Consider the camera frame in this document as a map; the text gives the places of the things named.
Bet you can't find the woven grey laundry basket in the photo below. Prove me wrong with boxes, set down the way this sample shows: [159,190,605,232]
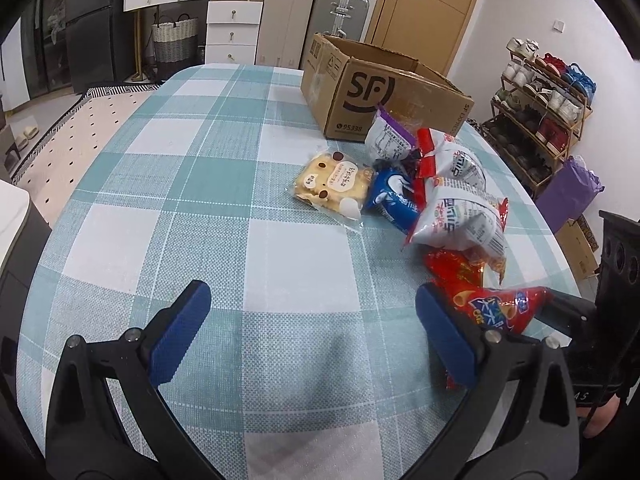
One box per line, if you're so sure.
[151,16,200,81]

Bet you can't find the wooden shoe rack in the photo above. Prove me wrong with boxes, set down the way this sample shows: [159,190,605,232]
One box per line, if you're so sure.
[482,37,598,201]

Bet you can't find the brown cardboard box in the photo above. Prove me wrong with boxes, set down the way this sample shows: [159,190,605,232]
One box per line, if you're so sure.
[300,32,475,140]

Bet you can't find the wooden door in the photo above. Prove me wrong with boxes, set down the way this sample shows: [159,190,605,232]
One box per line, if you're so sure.
[365,0,488,78]

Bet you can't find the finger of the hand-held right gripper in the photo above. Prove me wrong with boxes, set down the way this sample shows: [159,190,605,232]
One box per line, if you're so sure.
[535,287,598,346]

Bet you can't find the white drawer dresser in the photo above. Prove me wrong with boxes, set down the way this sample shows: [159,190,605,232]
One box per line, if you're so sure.
[122,0,266,83]

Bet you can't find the silver suitcase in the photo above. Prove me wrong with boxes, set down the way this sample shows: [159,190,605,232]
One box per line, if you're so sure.
[306,0,371,41]

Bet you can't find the printed flat cardboard box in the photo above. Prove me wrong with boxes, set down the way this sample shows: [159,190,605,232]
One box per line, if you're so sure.
[555,215,601,281]

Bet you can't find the white red chip bag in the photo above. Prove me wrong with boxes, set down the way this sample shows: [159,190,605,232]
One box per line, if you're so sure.
[412,128,488,211]
[404,180,510,281]

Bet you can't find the teal white checked tablecloth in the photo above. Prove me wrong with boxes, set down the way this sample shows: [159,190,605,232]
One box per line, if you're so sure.
[15,63,581,480]

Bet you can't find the person's right hand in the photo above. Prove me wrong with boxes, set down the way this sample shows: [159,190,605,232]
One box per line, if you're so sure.
[582,400,623,438]

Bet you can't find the yellow bread packet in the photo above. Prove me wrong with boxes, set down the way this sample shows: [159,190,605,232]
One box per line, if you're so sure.
[285,149,375,226]

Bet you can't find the row of shoes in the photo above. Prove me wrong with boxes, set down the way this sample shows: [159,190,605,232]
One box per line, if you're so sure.
[492,37,598,161]

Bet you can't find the beige suitcase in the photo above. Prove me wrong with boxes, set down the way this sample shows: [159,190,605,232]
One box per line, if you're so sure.
[256,0,317,68]

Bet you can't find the pink dotted rug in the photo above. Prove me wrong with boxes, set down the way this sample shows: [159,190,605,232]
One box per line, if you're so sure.
[10,82,161,231]

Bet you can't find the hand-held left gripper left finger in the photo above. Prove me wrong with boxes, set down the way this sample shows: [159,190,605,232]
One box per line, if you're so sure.
[47,280,226,480]

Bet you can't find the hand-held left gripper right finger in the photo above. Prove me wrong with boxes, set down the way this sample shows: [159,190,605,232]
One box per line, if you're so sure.
[402,281,581,480]

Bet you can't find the purple plastic bag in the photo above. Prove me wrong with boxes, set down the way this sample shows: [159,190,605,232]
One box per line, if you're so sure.
[535,156,606,233]

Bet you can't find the blue cookie packet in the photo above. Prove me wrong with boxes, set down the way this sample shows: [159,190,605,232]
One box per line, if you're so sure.
[362,162,421,235]

